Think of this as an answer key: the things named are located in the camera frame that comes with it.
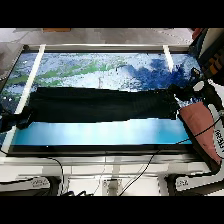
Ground black pants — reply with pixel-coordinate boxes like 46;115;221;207
24;84;183;124

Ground black cable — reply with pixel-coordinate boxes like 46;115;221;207
118;117;224;197
0;148;66;197

